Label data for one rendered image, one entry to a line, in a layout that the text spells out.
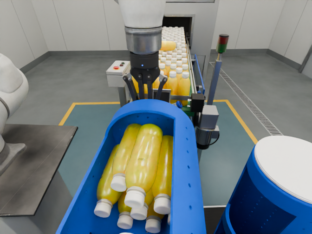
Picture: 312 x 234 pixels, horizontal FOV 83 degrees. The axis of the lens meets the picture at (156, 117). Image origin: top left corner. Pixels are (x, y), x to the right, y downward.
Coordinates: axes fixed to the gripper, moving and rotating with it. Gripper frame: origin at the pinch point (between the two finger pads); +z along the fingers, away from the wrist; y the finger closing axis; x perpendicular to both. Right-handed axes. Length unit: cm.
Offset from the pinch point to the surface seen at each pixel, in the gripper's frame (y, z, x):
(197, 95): -22, 16, -44
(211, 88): -37, 27, -75
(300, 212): -46, 18, 18
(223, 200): -58, 116, -40
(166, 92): -4.6, 11.8, -37.5
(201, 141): -30, 55, -47
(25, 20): 325, 23, -359
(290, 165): -47.0, 12.3, 5.7
